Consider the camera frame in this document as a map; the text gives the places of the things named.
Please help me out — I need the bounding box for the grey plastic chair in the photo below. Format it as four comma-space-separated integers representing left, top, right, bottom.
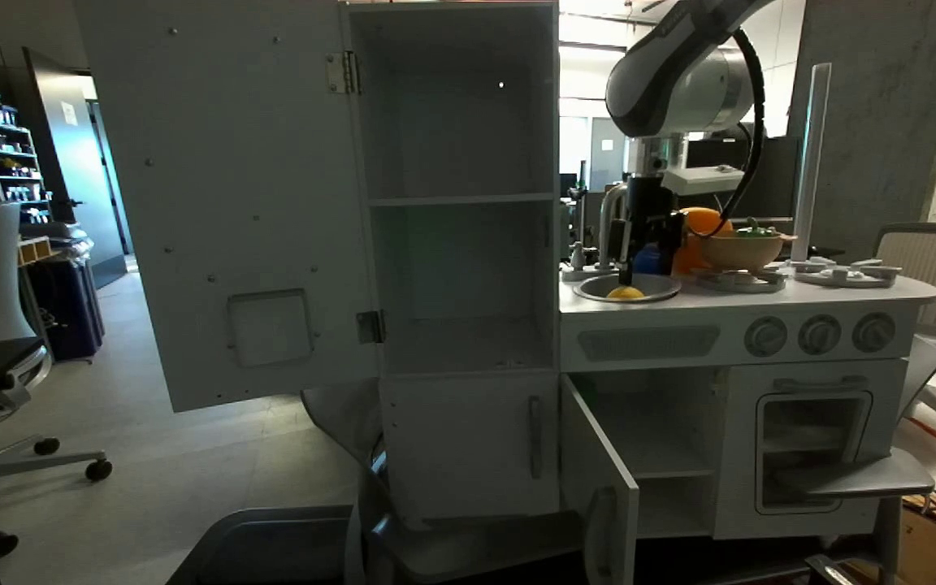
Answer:
168, 501, 366, 585

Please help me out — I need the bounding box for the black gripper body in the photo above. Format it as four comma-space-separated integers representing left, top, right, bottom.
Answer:
623, 174, 688, 232

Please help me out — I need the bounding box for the white upright pole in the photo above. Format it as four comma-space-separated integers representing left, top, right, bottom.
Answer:
790, 63, 834, 264

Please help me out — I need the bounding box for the black monitor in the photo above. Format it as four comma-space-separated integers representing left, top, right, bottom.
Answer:
686, 133, 803, 225

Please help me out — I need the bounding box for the white door with long handle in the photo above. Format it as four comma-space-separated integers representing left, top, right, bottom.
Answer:
380, 371, 562, 520

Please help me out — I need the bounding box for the round metal sink basin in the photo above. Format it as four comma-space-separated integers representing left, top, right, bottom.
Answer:
576, 273, 682, 306

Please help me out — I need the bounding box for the grey stove knob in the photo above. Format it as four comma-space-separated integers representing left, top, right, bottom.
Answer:
743, 317, 790, 361
852, 309, 900, 355
796, 311, 845, 357

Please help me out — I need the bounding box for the white toy kitchen unit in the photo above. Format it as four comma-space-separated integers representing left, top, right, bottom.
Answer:
342, 0, 936, 561

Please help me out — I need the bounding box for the cardboard box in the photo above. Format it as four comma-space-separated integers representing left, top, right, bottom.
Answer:
888, 491, 936, 585

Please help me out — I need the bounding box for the tall white cabinet door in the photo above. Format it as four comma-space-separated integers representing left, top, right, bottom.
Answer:
74, 0, 385, 416

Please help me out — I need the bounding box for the tan bowl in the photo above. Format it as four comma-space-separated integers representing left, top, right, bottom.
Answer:
697, 232, 790, 278

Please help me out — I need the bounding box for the grey burner grate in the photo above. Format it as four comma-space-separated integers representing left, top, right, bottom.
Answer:
792, 258, 907, 291
682, 268, 792, 296

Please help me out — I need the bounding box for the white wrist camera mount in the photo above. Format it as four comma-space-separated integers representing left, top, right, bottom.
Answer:
664, 159, 750, 203

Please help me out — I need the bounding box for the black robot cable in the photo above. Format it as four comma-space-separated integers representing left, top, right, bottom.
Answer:
712, 30, 770, 215

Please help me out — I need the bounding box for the dark suitcase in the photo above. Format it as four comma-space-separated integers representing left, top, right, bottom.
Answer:
22, 254, 107, 364

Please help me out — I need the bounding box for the grey oven door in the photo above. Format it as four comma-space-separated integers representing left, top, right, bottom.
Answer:
803, 447, 936, 501

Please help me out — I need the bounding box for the grey toy faucet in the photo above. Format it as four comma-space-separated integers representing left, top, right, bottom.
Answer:
596, 187, 636, 273

